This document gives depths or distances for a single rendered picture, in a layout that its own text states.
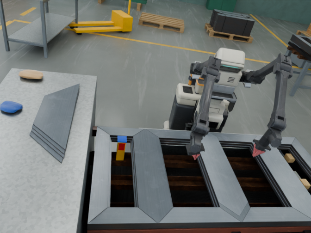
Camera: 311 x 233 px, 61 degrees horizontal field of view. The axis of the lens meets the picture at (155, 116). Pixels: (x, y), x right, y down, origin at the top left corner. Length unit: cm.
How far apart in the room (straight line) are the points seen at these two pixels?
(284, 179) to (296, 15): 1121
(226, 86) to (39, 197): 159
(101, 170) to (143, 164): 25
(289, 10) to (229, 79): 1052
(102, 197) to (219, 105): 134
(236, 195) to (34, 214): 105
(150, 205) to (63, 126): 63
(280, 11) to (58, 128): 1160
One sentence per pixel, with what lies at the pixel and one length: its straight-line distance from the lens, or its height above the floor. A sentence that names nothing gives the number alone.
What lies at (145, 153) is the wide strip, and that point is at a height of 86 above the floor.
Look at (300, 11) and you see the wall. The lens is 1283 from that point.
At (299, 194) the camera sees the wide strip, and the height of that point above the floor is 86.
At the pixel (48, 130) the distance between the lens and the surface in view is 149.
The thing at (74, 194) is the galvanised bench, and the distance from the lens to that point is 121.
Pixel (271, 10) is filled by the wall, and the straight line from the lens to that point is 1235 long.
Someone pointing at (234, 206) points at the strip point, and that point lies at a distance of 158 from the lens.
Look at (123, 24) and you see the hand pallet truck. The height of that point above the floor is 20.
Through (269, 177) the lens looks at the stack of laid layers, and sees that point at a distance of 191.
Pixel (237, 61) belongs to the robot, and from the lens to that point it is 210.
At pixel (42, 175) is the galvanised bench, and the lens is 130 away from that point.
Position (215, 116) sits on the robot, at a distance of 234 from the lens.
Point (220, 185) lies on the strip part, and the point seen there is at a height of 86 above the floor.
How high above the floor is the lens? 200
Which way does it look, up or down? 34 degrees down
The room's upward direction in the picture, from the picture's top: 12 degrees clockwise
